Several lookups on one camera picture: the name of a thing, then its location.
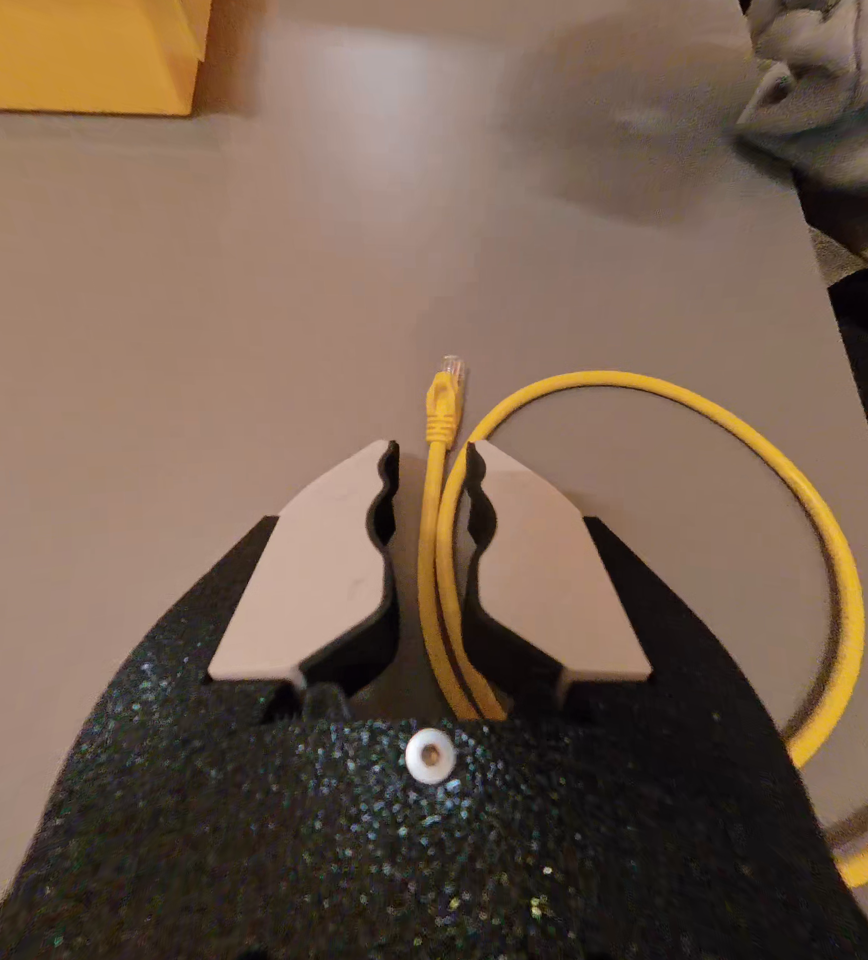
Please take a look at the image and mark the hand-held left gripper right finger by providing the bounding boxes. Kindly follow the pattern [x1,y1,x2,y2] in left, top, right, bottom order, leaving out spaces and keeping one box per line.
[464,440,654,690]

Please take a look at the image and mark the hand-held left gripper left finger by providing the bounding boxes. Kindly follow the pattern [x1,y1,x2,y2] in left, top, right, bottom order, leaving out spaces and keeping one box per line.
[207,439,402,690]

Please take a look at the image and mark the yellow ethernet cable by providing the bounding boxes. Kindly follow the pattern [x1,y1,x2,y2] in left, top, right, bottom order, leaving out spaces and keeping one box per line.
[417,354,868,890]

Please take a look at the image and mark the yellow plastic bin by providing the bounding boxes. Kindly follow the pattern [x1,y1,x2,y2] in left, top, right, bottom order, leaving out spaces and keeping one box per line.
[0,0,213,117]

